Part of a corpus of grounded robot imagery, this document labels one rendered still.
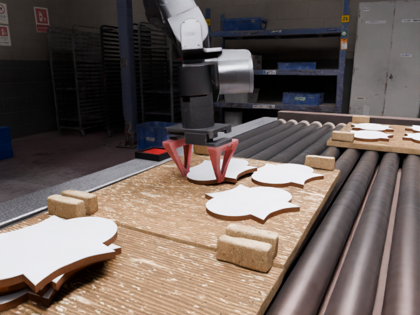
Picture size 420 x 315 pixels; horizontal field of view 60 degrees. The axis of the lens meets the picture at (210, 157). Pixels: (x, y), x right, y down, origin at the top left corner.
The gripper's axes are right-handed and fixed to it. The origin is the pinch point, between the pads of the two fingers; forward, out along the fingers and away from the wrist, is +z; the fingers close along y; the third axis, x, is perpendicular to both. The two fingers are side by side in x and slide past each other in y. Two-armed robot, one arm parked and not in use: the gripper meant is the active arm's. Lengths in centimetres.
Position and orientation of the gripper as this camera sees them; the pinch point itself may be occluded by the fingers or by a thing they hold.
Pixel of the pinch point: (202, 175)
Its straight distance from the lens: 66.3
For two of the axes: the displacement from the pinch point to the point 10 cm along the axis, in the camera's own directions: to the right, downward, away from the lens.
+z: 0.7, 9.6, 2.6
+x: -5.9, 2.5, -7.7
